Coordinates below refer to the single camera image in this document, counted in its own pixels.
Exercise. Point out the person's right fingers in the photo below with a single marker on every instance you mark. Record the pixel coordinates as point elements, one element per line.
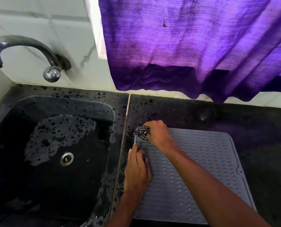
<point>152,126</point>

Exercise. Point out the black white checkered cloth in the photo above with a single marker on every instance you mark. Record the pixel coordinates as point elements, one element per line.
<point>142,133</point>

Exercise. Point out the metal sink drain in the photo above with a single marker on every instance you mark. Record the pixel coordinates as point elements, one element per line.
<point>66,159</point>

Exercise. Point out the person's left hand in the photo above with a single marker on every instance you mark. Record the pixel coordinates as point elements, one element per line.
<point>136,173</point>

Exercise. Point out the black stone sink basin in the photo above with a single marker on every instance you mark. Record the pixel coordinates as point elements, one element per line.
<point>51,160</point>

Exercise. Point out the grey ribbed silicone drying mat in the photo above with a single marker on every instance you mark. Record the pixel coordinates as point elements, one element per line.
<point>192,177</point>

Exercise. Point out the metal wall faucet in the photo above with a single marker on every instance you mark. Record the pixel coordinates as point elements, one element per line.
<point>24,55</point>

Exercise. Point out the person's right forearm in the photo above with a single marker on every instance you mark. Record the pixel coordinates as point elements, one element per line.
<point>210,189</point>

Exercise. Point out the purple curtain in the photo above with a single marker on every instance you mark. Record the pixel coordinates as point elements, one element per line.
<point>192,44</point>

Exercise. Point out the person's left forearm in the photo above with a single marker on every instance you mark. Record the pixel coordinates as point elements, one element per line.
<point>124,209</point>

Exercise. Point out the person's right hand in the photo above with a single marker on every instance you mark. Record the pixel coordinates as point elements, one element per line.
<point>159,136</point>

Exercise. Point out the person's left middle finger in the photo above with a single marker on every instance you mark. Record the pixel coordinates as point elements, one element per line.
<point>140,156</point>

